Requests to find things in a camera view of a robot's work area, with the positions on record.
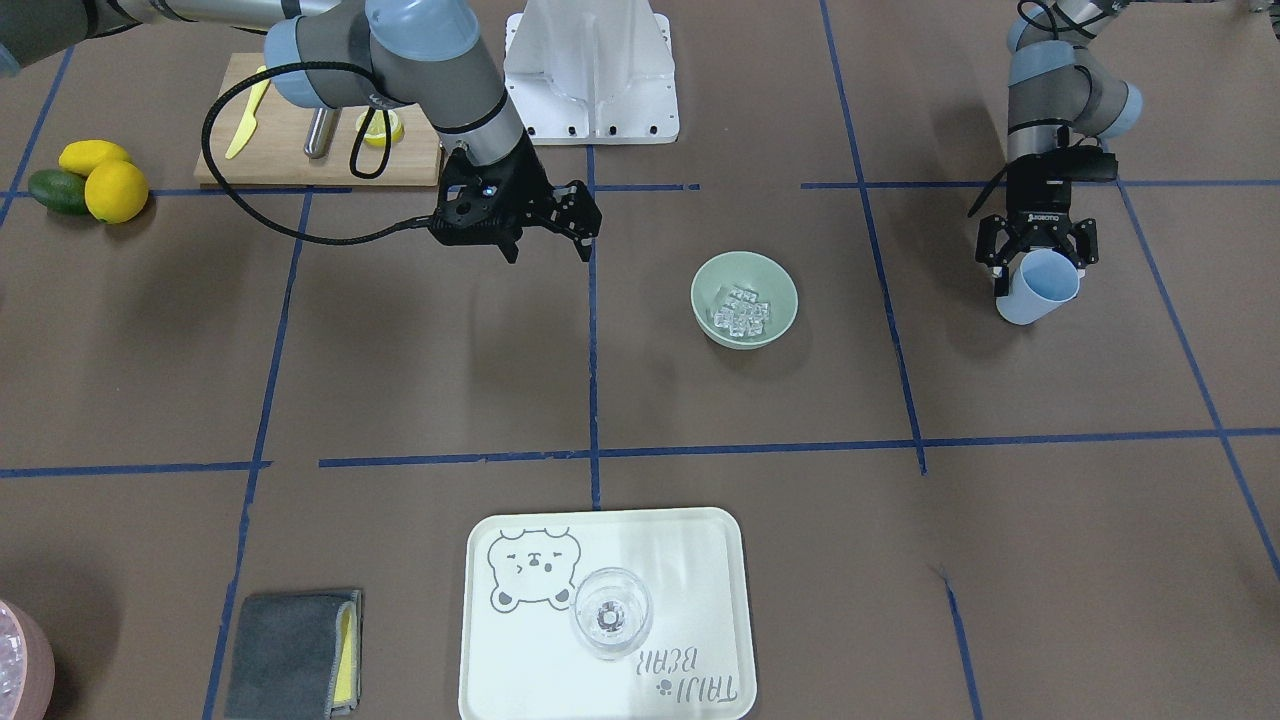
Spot clear ice cubes pile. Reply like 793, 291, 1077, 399
710, 284, 771, 340

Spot clear wine glass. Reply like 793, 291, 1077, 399
571, 568, 655, 661

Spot pink bowl with ice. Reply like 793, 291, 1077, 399
1, 600, 56, 719

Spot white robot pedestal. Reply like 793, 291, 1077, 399
503, 1, 681, 146

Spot cream bear tray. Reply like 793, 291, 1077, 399
458, 507, 758, 719

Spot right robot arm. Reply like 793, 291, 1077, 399
1, 1, 602, 263

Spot green bowl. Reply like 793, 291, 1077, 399
689, 251, 799, 351

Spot grey folded cloth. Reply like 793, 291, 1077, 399
224, 588, 364, 719

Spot lemon half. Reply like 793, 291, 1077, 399
355, 108, 404, 149

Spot yellow lemon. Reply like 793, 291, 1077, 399
58, 138, 132, 178
84, 160, 150, 225

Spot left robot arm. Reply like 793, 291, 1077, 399
968, 1, 1144, 299

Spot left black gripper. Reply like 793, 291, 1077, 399
975, 149, 1100, 297

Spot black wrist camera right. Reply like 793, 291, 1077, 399
428, 196, 503, 247

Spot light blue cup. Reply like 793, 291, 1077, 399
995, 249, 1082, 325

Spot wooden cutting board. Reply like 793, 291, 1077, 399
210, 85, 443, 188

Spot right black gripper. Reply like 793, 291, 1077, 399
436, 135, 603, 264

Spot steel muddler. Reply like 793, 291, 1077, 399
303, 108, 340, 160

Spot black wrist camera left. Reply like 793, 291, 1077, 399
1055, 145, 1117, 183

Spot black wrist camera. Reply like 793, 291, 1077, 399
428, 196, 503, 247
1055, 145, 1117, 183

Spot yellow plastic knife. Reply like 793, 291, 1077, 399
224, 78, 271, 160

